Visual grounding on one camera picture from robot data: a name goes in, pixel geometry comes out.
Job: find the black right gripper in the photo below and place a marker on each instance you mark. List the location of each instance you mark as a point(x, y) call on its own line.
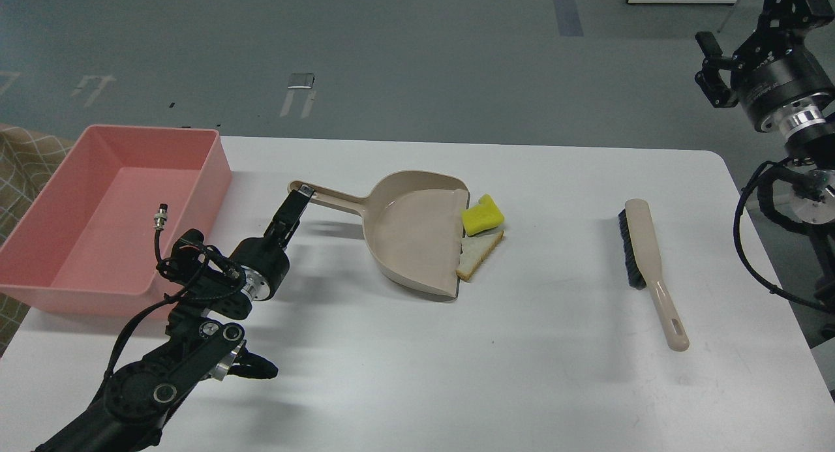
point(772, 69)

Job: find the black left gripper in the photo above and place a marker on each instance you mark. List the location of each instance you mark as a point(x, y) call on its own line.
point(263, 258)

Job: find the beige plastic dustpan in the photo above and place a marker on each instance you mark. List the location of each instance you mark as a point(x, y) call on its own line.
point(411, 224)

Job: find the beige hand brush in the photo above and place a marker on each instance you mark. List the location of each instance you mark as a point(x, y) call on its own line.
point(645, 270)

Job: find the slice of white bread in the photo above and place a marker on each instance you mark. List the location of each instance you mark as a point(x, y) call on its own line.
point(474, 250)

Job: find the yellow sponge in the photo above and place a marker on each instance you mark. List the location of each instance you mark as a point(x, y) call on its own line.
point(482, 217)

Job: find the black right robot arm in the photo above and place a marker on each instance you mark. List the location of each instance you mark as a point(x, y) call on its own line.
point(797, 194)

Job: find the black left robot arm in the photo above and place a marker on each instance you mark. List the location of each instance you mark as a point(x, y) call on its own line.
point(205, 338)

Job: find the pink plastic bin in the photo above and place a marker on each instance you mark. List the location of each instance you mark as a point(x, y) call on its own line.
point(86, 245)

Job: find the silver floor plate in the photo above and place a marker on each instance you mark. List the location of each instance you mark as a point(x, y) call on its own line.
point(301, 80)

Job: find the checked beige cloth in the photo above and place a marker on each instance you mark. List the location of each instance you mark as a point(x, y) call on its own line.
point(29, 158)

